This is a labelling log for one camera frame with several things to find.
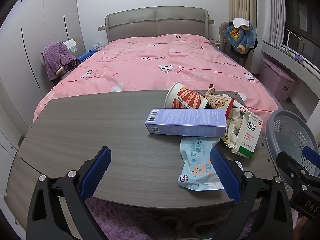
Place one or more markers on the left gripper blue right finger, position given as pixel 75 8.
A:
pixel 228 178

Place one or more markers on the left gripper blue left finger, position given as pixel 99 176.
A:
pixel 92 171

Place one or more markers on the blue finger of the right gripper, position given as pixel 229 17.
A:
pixel 290 164
pixel 310 154

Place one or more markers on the blue wet wipes packet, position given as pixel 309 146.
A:
pixel 198 173

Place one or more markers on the white green medicine box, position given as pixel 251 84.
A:
pixel 248 135

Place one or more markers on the purple rectangular carton box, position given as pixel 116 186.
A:
pixel 191 122

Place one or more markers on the red white paper cup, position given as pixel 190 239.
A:
pixel 180 96

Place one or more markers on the grey plastic trash basket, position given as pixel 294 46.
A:
pixel 286 131

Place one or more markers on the crumpled white paper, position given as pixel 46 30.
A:
pixel 233 122

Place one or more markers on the white red small box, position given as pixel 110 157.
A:
pixel 240 106

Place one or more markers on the red beige snack wrapper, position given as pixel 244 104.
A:
pixel 218 101

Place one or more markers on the pink plastic storage box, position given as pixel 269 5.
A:
pixel 276 80

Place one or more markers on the grey chair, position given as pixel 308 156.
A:
pixel 227 49

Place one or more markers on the purple garment on chair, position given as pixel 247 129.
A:
pixel 58 60

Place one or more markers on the blue object beside bed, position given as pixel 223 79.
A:
pixel 86 55

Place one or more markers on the blue plush jacket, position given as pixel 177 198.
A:
pixel 240 39

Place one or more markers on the pink cartoon duvet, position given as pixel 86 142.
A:
pixel 156 63

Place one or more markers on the white cloth on jacket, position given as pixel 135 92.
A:
pixel 241 23

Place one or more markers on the white sheer curtain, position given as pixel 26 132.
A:
pixel 275 22

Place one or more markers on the beige curtain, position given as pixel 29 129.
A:
pixel 246 9

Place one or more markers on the grey upholstered headboard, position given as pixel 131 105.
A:
pixel 157 21

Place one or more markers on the white wardrobe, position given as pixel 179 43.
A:
pixel 30 26

